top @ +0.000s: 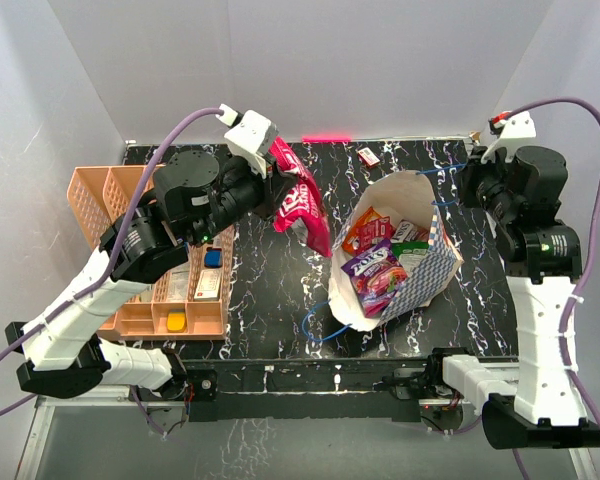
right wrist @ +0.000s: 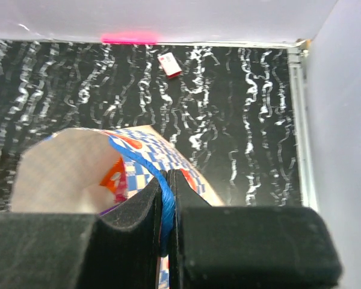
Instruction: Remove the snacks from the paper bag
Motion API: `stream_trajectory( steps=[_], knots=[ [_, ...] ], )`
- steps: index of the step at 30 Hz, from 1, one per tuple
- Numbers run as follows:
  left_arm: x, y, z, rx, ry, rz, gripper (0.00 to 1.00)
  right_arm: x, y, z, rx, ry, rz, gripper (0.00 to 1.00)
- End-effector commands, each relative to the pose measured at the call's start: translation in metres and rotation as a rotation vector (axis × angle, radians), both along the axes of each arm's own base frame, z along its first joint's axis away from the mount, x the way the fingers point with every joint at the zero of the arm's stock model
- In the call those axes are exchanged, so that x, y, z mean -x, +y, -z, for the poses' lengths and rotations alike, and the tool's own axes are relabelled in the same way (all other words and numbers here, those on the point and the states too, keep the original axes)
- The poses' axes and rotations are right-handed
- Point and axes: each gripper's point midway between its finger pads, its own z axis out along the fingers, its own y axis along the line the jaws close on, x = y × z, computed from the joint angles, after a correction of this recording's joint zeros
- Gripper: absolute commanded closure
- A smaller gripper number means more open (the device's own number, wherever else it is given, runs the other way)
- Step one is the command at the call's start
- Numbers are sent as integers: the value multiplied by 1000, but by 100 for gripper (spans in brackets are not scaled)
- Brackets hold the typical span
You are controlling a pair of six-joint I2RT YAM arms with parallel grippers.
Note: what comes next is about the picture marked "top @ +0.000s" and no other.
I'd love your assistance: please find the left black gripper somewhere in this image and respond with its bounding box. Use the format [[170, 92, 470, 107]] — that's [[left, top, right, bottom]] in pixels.
[[188, 152, 298, 247]]

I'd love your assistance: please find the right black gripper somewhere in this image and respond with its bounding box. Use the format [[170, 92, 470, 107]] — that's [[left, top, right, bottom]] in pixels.
[[456, 145, 518, 225]]

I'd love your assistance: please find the pink chips bag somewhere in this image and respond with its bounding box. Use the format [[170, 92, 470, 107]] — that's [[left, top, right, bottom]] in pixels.
[[269, 137, 332, 258]]

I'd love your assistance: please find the blue checkered paper bag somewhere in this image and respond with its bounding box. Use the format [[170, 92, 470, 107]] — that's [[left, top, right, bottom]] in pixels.
[[327, 170, 463, 332]]

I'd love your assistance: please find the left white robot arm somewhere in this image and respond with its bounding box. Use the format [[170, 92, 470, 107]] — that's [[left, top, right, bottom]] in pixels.
[[6, 150, 299, 399]]

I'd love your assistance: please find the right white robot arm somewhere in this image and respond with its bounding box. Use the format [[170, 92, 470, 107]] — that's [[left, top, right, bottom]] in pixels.
[[423, 146, 600, 450]]

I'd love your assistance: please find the purple candy bag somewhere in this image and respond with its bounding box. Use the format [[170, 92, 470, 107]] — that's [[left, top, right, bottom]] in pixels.
[[341, 239, 408, 317]]

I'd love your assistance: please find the pink tape strip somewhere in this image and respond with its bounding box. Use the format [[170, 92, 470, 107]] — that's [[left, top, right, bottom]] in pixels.
[[302, 134, 352, 144]]

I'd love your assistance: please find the red white small box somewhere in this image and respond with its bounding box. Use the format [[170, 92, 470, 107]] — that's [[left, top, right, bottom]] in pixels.
[[357, 147, 380, 168]]

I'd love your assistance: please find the blue small block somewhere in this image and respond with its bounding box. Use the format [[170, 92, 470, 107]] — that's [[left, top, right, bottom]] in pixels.
[[203, 248, 223, 269]]

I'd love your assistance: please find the orange snack packet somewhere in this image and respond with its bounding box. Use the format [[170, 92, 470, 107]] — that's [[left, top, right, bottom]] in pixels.
[[342, 207, 381, 255]]

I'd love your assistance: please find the red snack packet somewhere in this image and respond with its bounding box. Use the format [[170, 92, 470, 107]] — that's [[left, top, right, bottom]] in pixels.
[[359, 216, 393, 251]]

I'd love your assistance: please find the green snack packet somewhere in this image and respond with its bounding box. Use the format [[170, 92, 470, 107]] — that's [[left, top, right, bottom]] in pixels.
[[391, 241, 429, 276]]

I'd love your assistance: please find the red white box in organizer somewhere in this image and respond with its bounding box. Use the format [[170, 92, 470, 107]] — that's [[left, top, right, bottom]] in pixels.
[[193, 269, 222, 301]]

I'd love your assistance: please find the orange plastic desk organizer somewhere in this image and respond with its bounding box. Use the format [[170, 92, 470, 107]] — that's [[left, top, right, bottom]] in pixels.
[[67, 166, 235, 340]]

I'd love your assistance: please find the yellow sponge block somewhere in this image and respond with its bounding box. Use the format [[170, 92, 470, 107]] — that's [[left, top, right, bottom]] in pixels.
[[166, 310, 187, 333]]

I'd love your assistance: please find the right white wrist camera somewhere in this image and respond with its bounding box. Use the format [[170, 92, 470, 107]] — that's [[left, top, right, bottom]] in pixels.
[[480, 111, 536, 164]]

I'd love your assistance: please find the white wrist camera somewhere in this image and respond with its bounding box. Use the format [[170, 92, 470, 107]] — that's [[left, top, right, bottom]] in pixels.
[[480, 111, 536, 164], [217, 104, 279, 179]]

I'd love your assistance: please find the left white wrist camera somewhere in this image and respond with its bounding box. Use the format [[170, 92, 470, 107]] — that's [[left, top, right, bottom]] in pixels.
[[217, 104, 279, 179]]

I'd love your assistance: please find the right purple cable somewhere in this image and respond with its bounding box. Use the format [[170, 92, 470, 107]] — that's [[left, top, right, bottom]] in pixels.
[[499, 96, 600, 480]]

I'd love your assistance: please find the purple cable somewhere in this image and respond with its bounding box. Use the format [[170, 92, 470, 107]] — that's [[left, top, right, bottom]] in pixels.
[[0, 107, 226, 421], [499, 96, 600, 480]]

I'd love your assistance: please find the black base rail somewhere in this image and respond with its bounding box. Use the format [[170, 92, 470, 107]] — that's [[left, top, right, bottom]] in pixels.
[[183, 358, 476, 429]]

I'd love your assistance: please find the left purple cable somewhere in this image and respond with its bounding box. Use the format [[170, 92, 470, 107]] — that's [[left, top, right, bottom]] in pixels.
[[0, 107, 226, 421]]

